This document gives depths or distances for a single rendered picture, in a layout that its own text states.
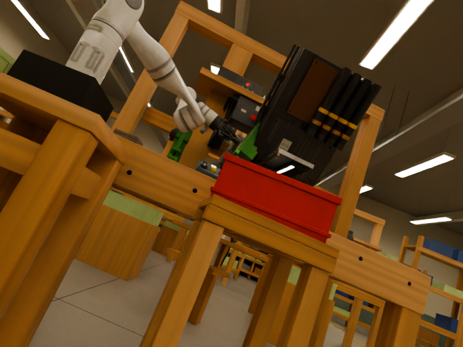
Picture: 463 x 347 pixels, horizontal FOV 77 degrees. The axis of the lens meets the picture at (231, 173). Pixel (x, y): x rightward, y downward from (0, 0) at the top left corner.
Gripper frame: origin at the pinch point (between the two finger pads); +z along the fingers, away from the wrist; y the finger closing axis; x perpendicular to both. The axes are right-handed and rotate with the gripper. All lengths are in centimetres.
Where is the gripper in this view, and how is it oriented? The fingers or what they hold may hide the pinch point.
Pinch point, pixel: (235, 140)
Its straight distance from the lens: 141.5
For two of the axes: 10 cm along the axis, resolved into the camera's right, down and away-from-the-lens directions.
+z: 7.7, 6.3, 0.8
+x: -5.8, 6.5, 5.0
